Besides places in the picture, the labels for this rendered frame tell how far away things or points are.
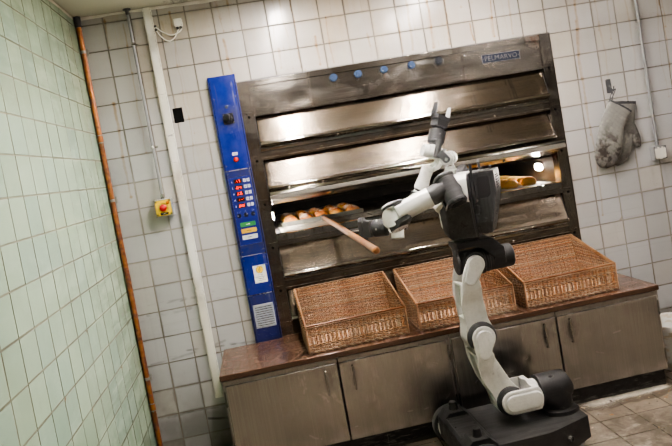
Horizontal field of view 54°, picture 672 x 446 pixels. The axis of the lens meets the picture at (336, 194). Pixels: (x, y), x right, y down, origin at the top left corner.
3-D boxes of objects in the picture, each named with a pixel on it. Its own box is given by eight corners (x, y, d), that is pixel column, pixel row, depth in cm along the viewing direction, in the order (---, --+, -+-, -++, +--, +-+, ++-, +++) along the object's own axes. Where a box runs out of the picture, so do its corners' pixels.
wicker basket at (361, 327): (299, 333, 394) (291, 288, 392) (391, 314, 401) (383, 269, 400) (308, 356, 346) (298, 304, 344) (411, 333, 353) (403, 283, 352)
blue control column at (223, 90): (267, 350, 585) (222, 108, 573) (285, 346, 587) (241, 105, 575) (273, 437, 394) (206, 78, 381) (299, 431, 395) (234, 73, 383)
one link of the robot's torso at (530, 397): (529, 396, 335) (525, 371, 334) (547, 410, 315) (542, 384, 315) (490, 405, 333) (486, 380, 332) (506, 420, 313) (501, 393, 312)
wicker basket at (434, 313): (398, 313, 401) (390, 268, 399) (486, 294, 408) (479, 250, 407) (419, 332, 353) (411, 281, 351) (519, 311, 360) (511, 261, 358)
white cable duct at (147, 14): (215, 397, 392) (141, 8, 379) (224, 395, 392) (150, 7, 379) (215, 398, 390) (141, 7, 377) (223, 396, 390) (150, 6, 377)
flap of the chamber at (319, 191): (270, 200, 377) (271, 205, 396) (566, 146, 397) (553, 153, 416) (270, 195, 377) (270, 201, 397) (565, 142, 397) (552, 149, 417)
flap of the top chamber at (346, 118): (261, 148, 389) (255, 117, 395) (548, 98, 409) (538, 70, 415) (261, 145, 385) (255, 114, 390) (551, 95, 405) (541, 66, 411)
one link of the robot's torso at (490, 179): (509, 227, 327) (498, 156, 325) (502, 239, 295) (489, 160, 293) (450, 234, 337) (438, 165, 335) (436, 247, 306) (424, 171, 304)
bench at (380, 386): (241, 442, 394) (223, 348, 391) (619, 358, 422) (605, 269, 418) (239, 487, 339) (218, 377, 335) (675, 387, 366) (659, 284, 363)
